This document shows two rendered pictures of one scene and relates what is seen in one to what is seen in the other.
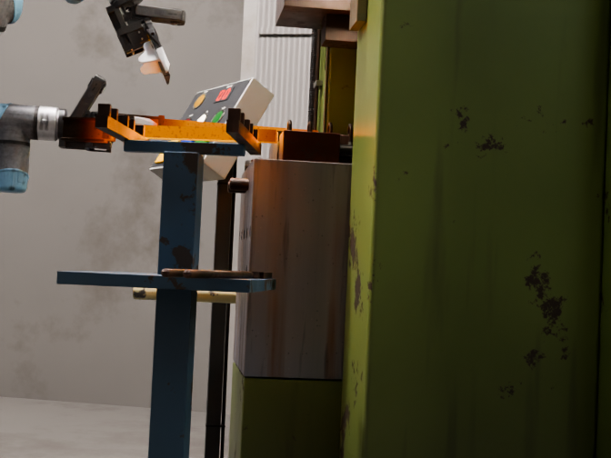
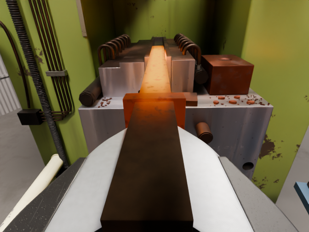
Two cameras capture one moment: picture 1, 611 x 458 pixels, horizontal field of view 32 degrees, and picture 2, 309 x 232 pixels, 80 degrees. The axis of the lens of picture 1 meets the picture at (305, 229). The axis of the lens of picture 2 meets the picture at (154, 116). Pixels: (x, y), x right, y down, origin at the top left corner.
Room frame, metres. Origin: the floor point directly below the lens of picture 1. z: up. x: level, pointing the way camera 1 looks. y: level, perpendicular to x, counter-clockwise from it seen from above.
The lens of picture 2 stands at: (2.31, 0.46, 1.07)
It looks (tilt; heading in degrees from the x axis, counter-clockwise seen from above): 28 degrees down; 279
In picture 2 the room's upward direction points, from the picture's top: 2 degrees counter-clockwise
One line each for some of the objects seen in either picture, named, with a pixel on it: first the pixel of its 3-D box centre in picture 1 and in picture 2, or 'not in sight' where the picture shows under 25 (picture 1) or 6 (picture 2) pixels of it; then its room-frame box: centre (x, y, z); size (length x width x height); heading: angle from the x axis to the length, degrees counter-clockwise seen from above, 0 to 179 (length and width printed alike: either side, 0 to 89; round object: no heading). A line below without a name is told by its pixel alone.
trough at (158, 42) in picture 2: not in sight; (158, 45); (2.39, -0.13, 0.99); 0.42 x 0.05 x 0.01; 97
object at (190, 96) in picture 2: not in sight; (189, 98); (2.29, 0.10, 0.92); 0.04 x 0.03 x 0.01; 89
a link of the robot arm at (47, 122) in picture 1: (49, 124); not in sight; (2.30, 0.57, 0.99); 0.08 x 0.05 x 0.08; 7
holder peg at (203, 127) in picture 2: (239, 184); (203, 132); (2.26, 0.15, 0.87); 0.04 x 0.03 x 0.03; 97
